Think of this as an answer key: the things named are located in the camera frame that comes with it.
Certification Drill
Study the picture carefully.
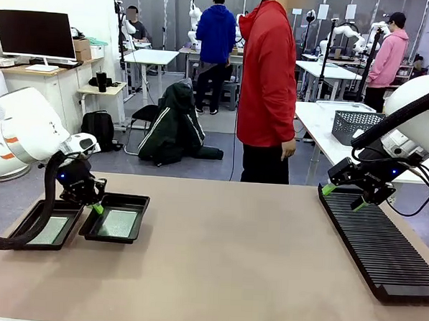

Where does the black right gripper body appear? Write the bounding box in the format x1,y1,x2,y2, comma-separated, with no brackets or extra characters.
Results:
355,157,417,190

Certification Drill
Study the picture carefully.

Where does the dark green striped jacket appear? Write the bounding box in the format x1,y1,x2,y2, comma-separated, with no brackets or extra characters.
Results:
137,79,229,170

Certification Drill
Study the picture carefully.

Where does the wooden desk white cabinet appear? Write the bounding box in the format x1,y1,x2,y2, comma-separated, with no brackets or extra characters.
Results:
0,52,106,159

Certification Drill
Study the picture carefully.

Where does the seated person dark shirt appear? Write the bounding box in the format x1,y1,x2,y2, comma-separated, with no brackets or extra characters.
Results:
119,4,154,45

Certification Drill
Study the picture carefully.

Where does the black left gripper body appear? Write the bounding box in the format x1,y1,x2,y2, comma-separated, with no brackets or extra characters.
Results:
55,157,100,203

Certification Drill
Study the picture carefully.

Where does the grey mesh basket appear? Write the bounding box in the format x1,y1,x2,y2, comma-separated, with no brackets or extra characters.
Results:
331,109,387,148

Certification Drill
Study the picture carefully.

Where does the person in red jacket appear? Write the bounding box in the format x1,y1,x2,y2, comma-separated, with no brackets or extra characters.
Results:
229,0,305,185

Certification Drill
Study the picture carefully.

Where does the white storage box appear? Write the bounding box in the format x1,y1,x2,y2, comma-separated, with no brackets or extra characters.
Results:
88,37,109,60

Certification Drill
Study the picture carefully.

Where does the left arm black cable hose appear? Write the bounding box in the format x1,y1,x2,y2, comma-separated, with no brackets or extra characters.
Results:
0,148,67,253

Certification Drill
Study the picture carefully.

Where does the large white table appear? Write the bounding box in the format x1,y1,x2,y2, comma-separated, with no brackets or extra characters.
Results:
291,99,429,192

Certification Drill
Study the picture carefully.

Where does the person's right hand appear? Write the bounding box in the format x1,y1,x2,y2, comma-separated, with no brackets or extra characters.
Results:
280,140,297,162

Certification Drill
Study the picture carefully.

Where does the thin black hanging cable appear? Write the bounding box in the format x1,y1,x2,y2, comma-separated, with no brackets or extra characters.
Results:
229,0,269,184

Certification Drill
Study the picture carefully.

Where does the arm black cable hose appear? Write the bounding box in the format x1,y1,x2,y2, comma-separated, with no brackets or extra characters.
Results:
351,80,429,154
0,148,67,253

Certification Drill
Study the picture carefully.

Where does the black tumbler with straw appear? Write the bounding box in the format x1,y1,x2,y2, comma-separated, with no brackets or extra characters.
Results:
94,68,109,93

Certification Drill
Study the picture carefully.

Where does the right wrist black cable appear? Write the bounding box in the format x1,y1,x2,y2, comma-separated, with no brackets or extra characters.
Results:
384,160,429,219

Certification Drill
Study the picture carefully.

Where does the person in pink hoodie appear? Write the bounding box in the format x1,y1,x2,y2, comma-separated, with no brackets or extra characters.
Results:
362,9,412,114

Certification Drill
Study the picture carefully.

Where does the white office table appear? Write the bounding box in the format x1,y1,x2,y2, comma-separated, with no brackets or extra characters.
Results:
121,47,181,106
292,59,364,104

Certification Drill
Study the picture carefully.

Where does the black keyboard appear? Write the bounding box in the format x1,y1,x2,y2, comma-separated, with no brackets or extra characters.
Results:
28,57,85,70

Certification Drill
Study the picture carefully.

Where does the white shallow bin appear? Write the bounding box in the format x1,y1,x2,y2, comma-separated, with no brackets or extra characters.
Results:
315,100,377,114

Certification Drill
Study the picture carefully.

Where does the wooden topped background table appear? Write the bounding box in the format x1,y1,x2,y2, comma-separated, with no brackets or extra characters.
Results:
177,45,245,83

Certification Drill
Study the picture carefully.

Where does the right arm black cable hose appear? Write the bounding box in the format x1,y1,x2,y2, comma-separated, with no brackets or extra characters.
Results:
351,80,429,154

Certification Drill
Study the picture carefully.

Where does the black slotted board rack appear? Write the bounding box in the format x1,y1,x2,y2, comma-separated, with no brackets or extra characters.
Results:
311,182,429,307

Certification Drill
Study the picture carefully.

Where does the black chair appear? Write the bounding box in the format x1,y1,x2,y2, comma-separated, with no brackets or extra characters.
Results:
124,103,160,157

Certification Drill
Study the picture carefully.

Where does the person in blue hoodie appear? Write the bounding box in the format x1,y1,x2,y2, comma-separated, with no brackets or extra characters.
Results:
191,0,239,116

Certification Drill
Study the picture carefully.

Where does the grey stool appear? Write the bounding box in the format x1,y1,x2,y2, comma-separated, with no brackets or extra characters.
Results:
218,80,239,111

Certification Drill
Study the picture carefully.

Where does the person's right forearm red sleeve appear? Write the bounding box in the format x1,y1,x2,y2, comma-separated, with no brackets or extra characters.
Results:
272,98,298,146

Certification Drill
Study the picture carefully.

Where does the small wooden side table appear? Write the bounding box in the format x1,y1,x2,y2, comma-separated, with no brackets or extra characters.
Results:
75,79,129,132

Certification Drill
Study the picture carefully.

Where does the black plastic ESD tray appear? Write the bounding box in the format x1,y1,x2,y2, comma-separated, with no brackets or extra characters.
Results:
77,192,152,246
6,196,86,253

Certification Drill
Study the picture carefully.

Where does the black monitor white stand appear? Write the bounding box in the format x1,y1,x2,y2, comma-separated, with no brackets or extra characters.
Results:
0,9,79,74

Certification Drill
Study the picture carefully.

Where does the black tripod stand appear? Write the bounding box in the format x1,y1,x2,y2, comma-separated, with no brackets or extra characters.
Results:
357,26,384,103

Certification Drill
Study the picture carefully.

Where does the black backpack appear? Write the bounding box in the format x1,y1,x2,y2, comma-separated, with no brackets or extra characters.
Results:
78,109,125,155

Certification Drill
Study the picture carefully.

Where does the small cardboard box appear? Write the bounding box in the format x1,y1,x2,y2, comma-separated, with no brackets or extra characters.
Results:
71,37,93,62

